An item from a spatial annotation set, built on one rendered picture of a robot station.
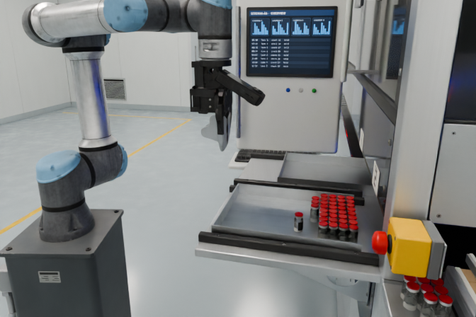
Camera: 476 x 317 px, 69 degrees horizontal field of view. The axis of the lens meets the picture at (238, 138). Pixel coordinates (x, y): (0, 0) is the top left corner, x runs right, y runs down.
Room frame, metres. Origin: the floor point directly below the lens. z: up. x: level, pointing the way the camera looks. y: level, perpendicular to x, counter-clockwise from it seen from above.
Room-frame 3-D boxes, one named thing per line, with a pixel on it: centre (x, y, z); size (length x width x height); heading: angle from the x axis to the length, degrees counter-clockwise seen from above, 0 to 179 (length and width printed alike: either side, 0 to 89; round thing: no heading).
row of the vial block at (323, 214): (0.80, -0.22, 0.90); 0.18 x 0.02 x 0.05; 166
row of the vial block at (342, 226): (0.79, -0.26, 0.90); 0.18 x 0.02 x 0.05; 166
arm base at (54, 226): (0.94, 0.51, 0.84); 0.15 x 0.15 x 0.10
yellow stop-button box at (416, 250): (0.53, -0.30, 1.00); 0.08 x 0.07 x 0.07; 77
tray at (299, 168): (1.13, -0.32, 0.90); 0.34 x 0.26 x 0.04; 77
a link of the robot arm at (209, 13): (0.80, 0.05, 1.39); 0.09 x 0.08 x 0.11; 57
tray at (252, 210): (0.83, -0.13, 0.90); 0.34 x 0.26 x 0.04; 76
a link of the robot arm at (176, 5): (0.84, 0.14, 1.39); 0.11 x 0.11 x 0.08; 57
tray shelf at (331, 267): (0.98, -0.21, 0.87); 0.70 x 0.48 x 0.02; 167
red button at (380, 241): (0.54, -0.26, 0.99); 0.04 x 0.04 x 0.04; 77
